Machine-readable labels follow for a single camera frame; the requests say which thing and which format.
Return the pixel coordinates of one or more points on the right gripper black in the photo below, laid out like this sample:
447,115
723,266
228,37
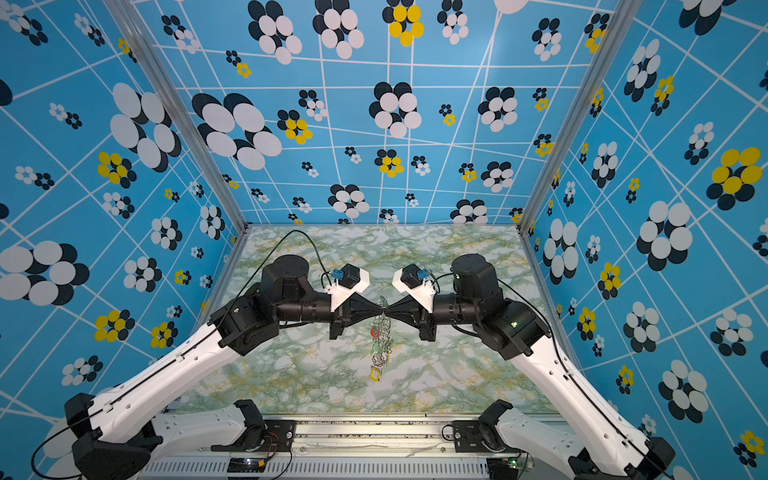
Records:
423,320

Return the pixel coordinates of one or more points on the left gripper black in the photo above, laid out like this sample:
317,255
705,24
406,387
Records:
348,314

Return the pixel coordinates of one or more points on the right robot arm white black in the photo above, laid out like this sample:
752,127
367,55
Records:
600,445

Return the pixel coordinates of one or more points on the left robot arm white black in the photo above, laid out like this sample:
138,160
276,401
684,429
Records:
119,431

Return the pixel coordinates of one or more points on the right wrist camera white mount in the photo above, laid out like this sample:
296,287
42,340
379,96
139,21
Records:
417,283

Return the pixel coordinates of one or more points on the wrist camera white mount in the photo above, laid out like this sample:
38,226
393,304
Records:
345,282
417,283

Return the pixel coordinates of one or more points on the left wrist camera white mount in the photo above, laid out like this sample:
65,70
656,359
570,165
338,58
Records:
345,282

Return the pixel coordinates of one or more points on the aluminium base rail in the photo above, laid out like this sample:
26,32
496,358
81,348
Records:
400,447

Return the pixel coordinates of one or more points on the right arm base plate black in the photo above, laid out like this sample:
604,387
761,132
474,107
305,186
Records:
472,436

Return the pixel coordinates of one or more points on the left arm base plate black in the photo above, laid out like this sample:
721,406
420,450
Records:
272,436

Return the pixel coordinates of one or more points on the right corner aluminium post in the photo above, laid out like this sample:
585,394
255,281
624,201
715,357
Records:
621,21

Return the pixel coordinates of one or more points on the corner aluminium post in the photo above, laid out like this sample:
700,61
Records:
129,24
621,21

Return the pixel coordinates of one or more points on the left corner aluminium post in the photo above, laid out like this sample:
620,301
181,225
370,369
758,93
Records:
129,24

